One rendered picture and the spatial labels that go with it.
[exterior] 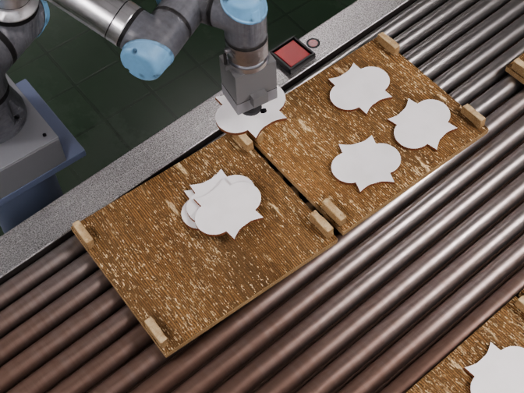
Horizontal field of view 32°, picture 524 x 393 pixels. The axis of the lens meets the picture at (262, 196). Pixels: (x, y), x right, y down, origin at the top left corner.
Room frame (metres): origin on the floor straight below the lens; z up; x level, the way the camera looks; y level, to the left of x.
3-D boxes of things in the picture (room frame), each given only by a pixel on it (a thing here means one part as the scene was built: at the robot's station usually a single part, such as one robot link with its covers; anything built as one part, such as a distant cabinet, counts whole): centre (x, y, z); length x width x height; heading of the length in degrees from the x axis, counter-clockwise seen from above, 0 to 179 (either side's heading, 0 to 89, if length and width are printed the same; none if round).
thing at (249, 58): (1.12, 0.02, 1.30); 0.08 x 0.08 x 0.05
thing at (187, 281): (0.97, 0.12, 0.93); 0.41 x 0.35 x 0.02; 124
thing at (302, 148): (1.21, -0.22, 0.93); 0.41 x 0.35 x 0.02; 126
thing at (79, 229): (0.97, 0.36, 0.95); 0.06 x 0.02 x 0.03; 34
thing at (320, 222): (0.97, -0.12, 0.95); 0.06 x 0.02 x 0.03; 34
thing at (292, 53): (1.44, -0.09, 0.92); 0.06 x 0.06 x 0.01; 38
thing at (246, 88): (1.11, 0.01, 1.23); 0.10 x 0.09 x 0.16; 26
